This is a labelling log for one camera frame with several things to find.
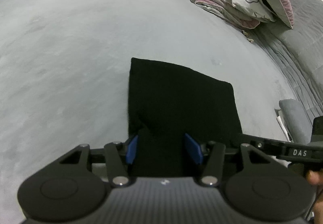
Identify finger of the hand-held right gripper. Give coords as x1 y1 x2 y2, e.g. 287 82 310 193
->
236 133 280 157

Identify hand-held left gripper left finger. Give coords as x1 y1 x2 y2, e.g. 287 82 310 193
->
59 134 139 187

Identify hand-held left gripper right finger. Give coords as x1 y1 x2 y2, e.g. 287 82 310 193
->
184 133 274 187

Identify black trousers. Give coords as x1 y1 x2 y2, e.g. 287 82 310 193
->
127 57 243 178

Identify person's right hand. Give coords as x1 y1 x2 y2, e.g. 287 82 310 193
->
305 171 323 186

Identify folded grey cloth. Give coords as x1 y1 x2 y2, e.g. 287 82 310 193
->
278 99 313 144

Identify beige knotted tassel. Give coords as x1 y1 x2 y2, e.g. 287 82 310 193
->
242 30 254 43

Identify grey quilted headboard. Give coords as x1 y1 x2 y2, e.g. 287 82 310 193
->
249 0 323 124

